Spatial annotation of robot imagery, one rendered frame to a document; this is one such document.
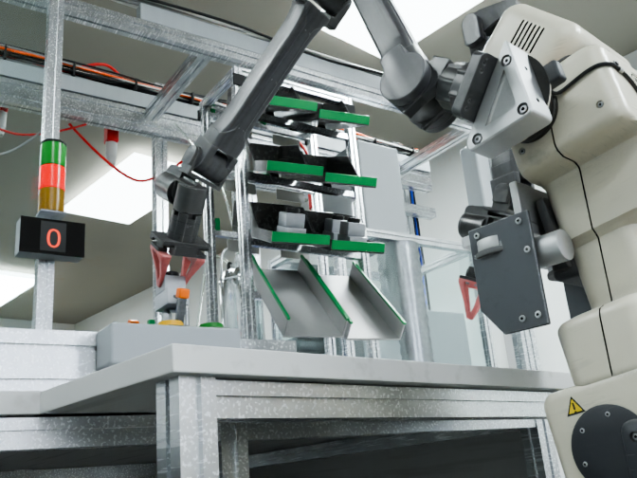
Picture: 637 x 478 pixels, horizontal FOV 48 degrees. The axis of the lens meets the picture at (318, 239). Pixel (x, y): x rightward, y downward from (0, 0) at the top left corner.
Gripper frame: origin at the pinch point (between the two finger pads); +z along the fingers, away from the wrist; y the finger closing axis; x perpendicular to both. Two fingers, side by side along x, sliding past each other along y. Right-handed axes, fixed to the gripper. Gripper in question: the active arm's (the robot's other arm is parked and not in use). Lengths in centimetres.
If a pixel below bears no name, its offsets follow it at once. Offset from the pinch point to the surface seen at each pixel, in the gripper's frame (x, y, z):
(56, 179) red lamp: -20.9, 19.5, -12.6
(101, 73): -147, -19, -29
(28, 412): 36.5, 30.9, 6.6
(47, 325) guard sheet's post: -7.6, 19.2, 12.9
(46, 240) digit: -13.2, 20.9, -2.2
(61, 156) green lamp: -24.2, 18.7, -16.8
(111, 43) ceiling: -286, -57, -40
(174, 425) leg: 63, 24, -6
